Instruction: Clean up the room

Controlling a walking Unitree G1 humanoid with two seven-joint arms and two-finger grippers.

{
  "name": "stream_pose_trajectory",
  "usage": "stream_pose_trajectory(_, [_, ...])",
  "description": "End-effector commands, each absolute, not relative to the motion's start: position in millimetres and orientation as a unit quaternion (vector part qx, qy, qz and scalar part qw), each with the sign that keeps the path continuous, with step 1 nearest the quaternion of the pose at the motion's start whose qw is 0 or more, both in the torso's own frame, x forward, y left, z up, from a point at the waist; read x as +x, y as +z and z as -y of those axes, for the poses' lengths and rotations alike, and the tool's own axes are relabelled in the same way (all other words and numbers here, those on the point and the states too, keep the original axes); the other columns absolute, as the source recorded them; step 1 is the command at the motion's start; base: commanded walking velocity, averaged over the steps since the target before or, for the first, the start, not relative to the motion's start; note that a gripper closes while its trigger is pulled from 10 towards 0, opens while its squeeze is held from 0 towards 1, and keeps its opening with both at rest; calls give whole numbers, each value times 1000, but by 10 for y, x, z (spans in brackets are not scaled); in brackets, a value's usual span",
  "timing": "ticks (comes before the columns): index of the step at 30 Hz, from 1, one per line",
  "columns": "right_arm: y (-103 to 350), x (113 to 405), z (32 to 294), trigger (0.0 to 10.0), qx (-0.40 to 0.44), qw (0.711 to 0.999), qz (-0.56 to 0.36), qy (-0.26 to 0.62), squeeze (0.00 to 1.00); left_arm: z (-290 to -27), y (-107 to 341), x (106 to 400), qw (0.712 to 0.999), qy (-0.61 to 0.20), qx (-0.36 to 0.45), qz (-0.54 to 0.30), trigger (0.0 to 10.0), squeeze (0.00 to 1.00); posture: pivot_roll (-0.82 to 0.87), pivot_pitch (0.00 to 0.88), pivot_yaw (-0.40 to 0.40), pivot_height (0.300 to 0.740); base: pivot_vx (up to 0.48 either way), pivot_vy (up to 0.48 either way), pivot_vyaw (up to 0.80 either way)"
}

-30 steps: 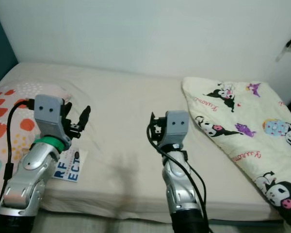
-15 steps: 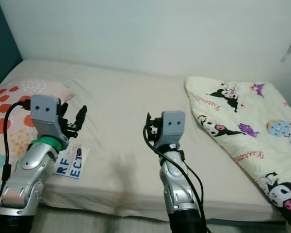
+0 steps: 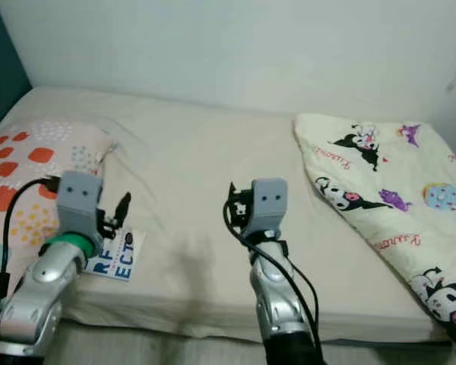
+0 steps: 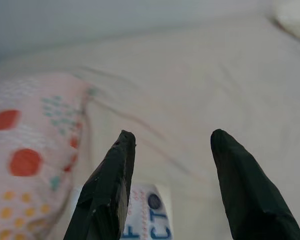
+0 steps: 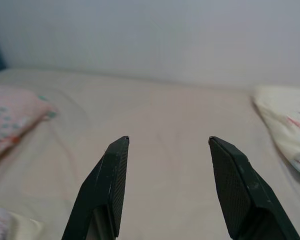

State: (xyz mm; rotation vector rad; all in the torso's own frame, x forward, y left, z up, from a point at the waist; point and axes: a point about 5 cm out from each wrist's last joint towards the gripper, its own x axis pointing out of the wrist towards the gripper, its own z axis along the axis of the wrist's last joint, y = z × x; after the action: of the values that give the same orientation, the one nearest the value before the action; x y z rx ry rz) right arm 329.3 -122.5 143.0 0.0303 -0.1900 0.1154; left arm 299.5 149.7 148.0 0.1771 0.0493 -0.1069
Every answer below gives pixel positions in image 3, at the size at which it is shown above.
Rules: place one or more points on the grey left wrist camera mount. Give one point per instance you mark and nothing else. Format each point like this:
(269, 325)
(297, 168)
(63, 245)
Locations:
(80, 198)

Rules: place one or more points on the cream bed sheet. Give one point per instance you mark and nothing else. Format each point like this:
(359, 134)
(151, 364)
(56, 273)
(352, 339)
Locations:
(205, 152)

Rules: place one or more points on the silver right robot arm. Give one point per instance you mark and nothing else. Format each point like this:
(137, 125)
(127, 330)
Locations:
(273, 304)

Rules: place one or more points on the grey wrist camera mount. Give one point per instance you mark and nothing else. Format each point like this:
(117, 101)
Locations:
(267, 201)
(80, 198)

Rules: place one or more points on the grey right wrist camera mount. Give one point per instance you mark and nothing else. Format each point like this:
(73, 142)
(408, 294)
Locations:
(267, 201)

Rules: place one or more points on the cream cartoon print blanket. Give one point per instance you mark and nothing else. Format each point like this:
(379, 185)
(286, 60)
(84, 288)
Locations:
(372, 167)

